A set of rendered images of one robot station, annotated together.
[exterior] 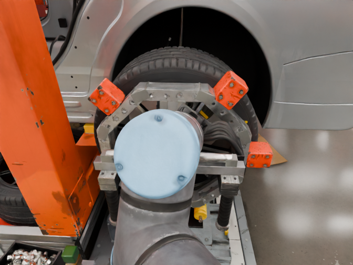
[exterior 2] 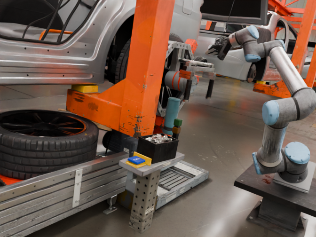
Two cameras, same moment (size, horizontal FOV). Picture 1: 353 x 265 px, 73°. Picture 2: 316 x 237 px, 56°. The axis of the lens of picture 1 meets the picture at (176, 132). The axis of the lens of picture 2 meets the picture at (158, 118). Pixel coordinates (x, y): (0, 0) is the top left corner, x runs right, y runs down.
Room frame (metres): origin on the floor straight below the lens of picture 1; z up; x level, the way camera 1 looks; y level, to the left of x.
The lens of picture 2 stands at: (-0.36, 1.98, 1.09)
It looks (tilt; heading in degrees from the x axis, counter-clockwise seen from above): 14 degrees down; 300
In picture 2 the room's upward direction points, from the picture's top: 10 degrees clockwise
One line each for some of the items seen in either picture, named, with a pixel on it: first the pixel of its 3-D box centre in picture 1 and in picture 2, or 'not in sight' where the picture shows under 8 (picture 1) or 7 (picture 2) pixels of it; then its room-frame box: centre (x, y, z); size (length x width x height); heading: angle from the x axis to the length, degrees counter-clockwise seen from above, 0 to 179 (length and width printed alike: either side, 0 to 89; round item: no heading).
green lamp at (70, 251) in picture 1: (70, 254); (177, 122); (0.44, 0.35, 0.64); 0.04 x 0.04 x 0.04; 87
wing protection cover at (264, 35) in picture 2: not in sight; (256, 42); (1.02, -3.11, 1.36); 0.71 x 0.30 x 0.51; 87
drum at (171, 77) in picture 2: not in sight; (180, 81); (0.65, 0.01, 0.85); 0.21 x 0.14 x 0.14; 177
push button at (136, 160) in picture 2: not in sight; (136, 161); (0.46, 0.72, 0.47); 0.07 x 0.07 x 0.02; 87
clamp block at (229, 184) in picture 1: (227, 177); (209, 75); (0.51, -0.15, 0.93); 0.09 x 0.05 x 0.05; 177
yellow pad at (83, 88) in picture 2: (100, 123); (84, 87); (1.17, 0.44, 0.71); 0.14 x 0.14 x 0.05; 87
